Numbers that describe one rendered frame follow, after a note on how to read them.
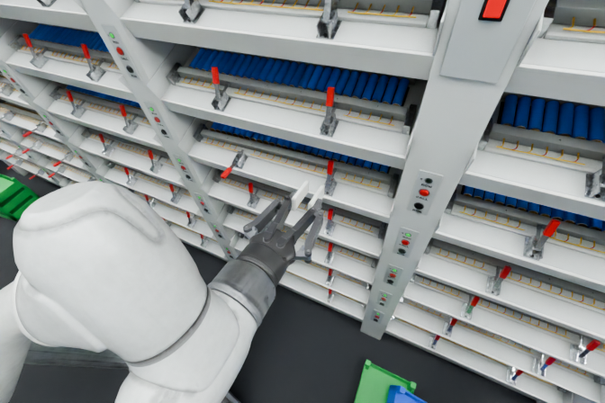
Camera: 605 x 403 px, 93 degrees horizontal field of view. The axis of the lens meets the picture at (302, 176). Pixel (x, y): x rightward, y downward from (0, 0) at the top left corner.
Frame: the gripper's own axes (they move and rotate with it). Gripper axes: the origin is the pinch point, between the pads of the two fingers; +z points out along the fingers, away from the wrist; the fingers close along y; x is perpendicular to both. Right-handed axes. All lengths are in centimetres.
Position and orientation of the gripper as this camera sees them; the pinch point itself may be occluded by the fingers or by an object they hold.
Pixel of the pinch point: (308, 196)
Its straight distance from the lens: 58.2
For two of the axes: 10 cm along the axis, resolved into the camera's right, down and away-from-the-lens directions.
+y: 9.0, 2.7, -3.4
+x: 0.1, -7.9, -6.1
